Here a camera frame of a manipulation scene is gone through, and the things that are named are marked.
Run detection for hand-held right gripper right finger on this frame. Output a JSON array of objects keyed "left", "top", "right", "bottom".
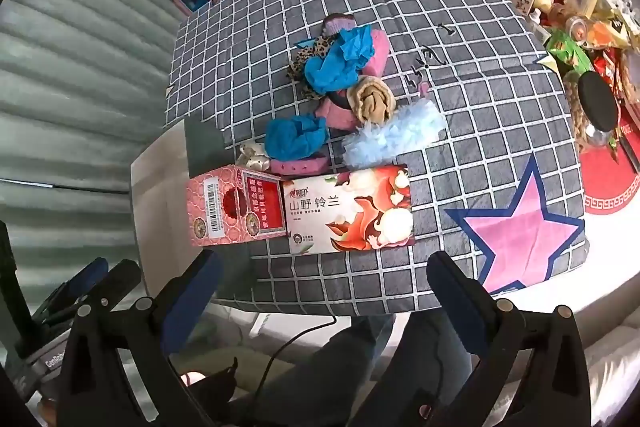
[{"left": 425, "top": 251, "right": 593, "bottom": 427}]

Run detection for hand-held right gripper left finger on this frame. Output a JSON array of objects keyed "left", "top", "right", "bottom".
[{"left": 57, "top": 249, "right": 236, "bottom": 427}]

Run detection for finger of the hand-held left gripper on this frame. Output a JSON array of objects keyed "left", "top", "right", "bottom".
[
  {"left": 75, "top": 259, "right": 143, "bottom": 309},
  {"left": 31, "top": 257, "right": 111, "bottom": 326}
]

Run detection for grey white cardboard box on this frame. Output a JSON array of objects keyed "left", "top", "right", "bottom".
[{"left": 130, "top": 117, "right": 238, "bottom": 300}]

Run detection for small white plush toy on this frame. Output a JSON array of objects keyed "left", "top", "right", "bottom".
[{"left": 236, "top": 142, "right": 273, "bottom": 172}]

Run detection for light blue fluffy duster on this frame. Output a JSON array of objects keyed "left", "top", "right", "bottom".
[{"left": 341, "top": 99, "right": 447, "bottom": 170}]

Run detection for blue cloth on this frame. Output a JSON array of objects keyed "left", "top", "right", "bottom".
[
  {"left": 302, "top": 25, "right": 376, "bottom": 94},
  {"left": 264, "top": 114, "right": 331, "bottom": 160}
]

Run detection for beige sock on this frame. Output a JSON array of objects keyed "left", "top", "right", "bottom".
[{"left": 347, "top": 76, "right": 396, "bottom": 124}]

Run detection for pink black sock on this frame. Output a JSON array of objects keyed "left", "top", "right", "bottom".
[{"left": 314, "top": 91, "right": 362, "bottom": 131}]

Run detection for leopard print cloth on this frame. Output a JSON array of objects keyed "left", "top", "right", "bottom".
[{"left": 287, "top": 36, "right": 346, "bottom": 100}]

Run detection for purple brown knitted sock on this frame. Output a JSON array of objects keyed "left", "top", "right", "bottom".
[{"left": 322, "top": 13, "right": 358, "bottom": 36}]

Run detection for person's blue jeans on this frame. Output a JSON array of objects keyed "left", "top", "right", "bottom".
[{"left": 235, "top": 312, "right": 476, "bottom": 427}]

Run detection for white padded cushion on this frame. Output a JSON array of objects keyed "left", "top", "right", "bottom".
[{"left": 585, "top": 307, "right": 640, "bottom": 427}]

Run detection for red patterned mat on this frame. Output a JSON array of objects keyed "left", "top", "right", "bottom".
[{"left": 582, "top": 102, "right": 640, "bottom": 215}]

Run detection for grey checked blanket with stars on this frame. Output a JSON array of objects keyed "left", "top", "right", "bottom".
[{"left": 167, "top": 0, "right": 588, "bottom": 313}]

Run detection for jar with black lid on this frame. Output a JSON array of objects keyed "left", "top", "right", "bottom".
[{"left": 570, "top": 71, "right": 621, "bottom": 152}]

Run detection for pile of snack packets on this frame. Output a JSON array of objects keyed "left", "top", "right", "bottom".
[{"left": 530, "top": 0, "right": 640, "bottom": 108}]

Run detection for black cable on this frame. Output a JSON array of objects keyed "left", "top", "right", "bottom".
[{"left": 245, "top": 314, "right": 338, "bottom": 408}]

